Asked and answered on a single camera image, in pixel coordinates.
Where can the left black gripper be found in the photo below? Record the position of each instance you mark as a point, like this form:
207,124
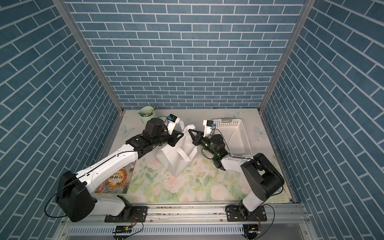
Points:
173,137

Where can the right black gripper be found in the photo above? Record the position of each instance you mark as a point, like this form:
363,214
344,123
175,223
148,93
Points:
199,140

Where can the white insulated delivery bag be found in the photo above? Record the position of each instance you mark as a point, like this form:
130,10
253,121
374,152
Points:
176,159

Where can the white plastic basket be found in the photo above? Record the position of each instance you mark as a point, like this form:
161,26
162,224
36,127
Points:
234,133

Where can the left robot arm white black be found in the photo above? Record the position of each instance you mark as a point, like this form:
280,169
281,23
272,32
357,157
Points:
76,191

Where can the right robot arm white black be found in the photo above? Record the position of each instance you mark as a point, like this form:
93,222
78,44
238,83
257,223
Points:
263,178

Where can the green round object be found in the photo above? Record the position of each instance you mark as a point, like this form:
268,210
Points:
145,120

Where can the floral table mat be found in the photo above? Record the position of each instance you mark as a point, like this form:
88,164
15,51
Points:
201,181

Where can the colourful illustrated book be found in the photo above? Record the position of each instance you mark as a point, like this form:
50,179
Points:
118,183

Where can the circuit board right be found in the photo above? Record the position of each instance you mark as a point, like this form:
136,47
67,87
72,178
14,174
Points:
251,232

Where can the green circuit board left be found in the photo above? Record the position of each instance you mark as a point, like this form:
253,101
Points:
123,230

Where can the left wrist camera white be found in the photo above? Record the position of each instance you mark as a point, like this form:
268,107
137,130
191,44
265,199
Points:
172,122

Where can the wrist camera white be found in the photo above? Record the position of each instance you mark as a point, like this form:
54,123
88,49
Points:
172,122
209,126

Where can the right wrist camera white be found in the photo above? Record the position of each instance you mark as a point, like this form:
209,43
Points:
209,126

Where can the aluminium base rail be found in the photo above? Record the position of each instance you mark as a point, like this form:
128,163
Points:
194,221

